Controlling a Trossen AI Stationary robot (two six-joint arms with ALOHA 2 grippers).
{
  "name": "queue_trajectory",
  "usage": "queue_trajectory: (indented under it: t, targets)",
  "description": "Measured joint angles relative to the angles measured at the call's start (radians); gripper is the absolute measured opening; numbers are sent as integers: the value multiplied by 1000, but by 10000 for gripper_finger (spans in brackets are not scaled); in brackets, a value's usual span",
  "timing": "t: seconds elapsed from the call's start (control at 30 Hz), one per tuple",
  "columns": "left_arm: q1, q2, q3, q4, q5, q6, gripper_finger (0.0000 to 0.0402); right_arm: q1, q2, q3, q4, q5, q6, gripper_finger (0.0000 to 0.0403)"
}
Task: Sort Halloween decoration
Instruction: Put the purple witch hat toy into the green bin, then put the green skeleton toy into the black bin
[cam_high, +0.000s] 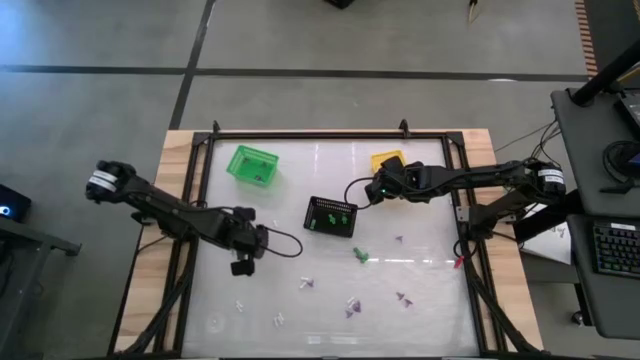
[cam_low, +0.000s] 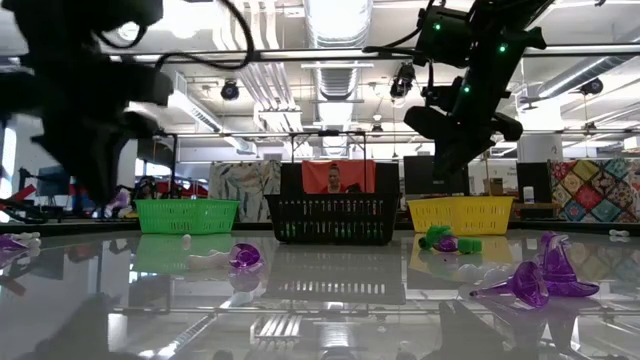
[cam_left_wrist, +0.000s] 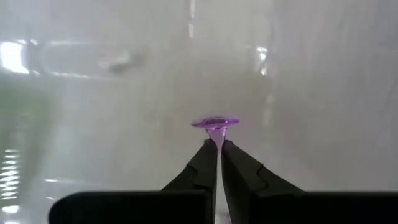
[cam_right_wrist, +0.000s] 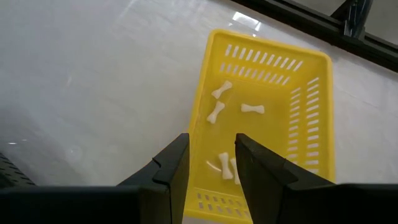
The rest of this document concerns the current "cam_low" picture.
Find person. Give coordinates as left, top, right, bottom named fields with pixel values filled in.
left=134, top=174, right=159, bottom=201

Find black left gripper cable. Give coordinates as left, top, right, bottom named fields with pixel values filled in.
left=92, top=0, right=255, bottom=71

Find black background rig frame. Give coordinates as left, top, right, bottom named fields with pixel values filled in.
left=149, top=128, right=640, bottom=221

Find black ceiling camera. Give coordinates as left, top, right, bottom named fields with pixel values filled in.
left=220, top=80, right=241, bottom=102
left=579, top=77, right=605, bottom=96
left=389, top=63, right=417, bottom=100

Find overhead frame bar with lights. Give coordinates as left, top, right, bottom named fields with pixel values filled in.
left=159, top=45, right=640, bottom=65

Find green plastic basket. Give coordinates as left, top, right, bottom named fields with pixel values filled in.
left=134, top=198, right=241, bottom=235

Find black metal table frame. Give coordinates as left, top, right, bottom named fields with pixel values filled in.
left=0, top=218, right=640, bottom=236

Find black plastic basket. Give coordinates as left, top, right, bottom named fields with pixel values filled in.
left=263, top=193, right=402, bottom=246

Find white ceiling light fixture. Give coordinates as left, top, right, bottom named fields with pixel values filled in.
left=252, top=107, right=305, bottom=133

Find dark monitor on stand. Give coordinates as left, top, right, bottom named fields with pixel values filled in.
left=35, top=167, right=71, bottom=196

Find narrow black monitor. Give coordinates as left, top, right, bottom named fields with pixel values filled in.
left=516, top=162, right=553, bottom=204

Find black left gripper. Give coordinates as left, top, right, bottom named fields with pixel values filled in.
left=0, top=52, right=174, bottom=202

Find orange cloth backdrop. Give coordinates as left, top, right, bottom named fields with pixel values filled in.
left=301, top=159, right=377, bottom=194

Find black panel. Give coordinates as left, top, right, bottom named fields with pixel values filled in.
left=279, top=163, right=304, bottom=195
left=375, top=162, right=401, bottom=195

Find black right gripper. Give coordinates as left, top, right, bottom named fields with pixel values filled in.
left=403, top=82, right=525, bottom=180

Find leaf print cloth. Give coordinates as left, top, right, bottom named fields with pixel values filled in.
left=208, top=160, right=282, bottom=224

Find red bar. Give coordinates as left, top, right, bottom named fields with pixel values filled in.
left=0, top=184, right=34, bottom=207

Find silver slanted ventilation duct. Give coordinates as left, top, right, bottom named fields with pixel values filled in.
left=537, top=53, right=640, bottom=100

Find colourful patchwork quilt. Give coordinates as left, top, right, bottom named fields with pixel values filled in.
left=548, top=158, right=640, bottom=224

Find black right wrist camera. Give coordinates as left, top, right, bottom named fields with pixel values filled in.
left=421, top=83, right=464, bottom=112

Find green plastic toy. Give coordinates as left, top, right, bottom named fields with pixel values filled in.
left=457, top=237, right=484, bottom=255
left=418, top=224, right=454, bottom=251

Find yellow plastic basket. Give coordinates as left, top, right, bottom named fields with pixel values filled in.
left=407, top=195, right=516, bottom=237

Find purple plastic witch hat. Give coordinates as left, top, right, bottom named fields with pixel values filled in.
left=228, top=243, right=265, bottom=274
left=468, top=260, right=551, bottom=310
left=0, top=233, right=29, bottom=254
left=433, top=234, right=460, bottom=254
left=537, top=230, right=601, bottom=300

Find wide black monitor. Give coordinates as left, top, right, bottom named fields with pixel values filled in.
left=403, top=155, right=470, bottom=196

